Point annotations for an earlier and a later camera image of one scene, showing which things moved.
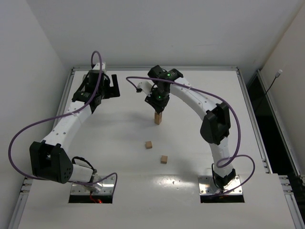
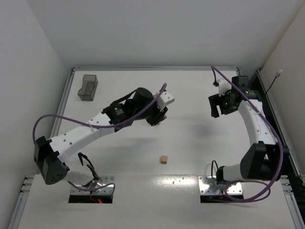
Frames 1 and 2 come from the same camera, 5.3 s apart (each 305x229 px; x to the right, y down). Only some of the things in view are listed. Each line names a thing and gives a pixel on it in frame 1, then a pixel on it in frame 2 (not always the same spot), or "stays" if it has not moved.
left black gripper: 108,86 to 157,117
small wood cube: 164,159 stays
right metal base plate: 207,186 stays
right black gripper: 157,104 to 215,104
